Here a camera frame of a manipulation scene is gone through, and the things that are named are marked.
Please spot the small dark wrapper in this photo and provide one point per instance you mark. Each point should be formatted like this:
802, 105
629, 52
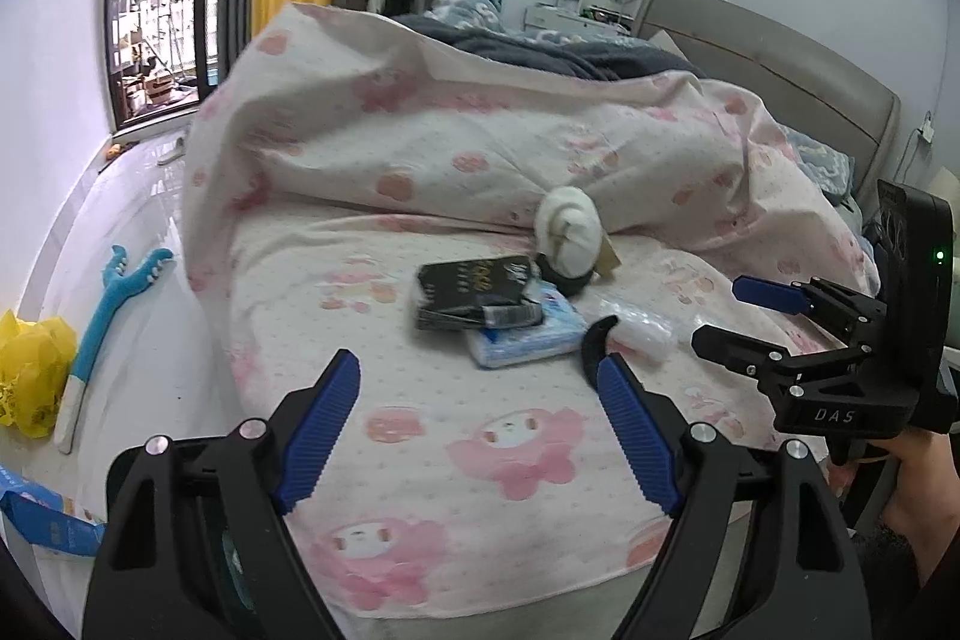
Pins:
510, 314

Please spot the white dresser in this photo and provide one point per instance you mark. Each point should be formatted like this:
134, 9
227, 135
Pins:
577, 19

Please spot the small orange object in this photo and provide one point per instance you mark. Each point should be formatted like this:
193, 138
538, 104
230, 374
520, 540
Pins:
114, 151

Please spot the black curved plastic piece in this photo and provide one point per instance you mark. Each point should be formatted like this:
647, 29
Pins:
592, 347

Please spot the dark grey blanket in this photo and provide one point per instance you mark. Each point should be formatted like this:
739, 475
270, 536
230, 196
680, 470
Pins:
570, 57

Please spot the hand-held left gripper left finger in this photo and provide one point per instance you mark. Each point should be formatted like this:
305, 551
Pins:
315, 430

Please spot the blue patterned pillow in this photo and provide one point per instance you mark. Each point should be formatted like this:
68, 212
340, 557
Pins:
821, 164

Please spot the blue cardboard box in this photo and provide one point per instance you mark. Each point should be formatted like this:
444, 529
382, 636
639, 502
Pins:
45, 520

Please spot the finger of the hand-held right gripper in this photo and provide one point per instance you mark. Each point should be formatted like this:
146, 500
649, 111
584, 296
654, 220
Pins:
731, 344
765, 295

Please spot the yellow plastic bag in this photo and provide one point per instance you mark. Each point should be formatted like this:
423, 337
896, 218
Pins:
34, 370

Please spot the pink flower print quilt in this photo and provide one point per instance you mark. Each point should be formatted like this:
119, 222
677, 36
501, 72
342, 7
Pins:
375, 123

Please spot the clear plastic wrapper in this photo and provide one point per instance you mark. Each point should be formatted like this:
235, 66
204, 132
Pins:
645, 332

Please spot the pink cartoon print bedsheet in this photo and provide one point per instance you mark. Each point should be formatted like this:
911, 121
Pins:
450, 475

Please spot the grey padded headboard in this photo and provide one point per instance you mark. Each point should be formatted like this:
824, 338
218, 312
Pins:
787, 63

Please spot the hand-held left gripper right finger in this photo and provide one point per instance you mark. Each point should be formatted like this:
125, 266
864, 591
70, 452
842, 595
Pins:
637, 437

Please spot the tan paper tag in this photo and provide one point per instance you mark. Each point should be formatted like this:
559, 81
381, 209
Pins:
607, 259

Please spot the white wall socket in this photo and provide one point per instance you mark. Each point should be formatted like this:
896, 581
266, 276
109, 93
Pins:
927, 129

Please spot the blue forked massage stick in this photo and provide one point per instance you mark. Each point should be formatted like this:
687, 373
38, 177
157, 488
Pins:
97, 325

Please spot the white round ornament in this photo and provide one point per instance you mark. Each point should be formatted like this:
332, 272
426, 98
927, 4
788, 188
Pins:
566, 227

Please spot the person's right forearm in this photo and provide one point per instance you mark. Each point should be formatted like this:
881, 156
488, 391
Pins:
926, 482

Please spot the blue tissue pack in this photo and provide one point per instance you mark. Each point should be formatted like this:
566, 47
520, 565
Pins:
525, 344

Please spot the blue white patterned blanket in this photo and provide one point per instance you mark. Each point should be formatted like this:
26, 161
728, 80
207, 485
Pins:
472, 6

